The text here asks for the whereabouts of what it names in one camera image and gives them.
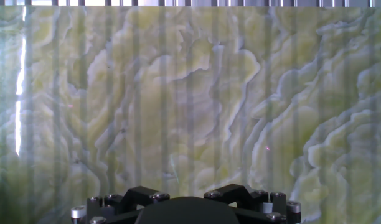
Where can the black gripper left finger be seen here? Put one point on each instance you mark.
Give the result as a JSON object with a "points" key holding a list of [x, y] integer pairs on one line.
{"points": [[131, 199]]}

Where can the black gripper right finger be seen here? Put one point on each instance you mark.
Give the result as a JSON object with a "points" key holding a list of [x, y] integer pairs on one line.
{"points": [[240, 194]]}

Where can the green marble pattern mat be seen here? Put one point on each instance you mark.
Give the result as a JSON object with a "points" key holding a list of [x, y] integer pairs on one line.
{"points": [[190, 109]]}

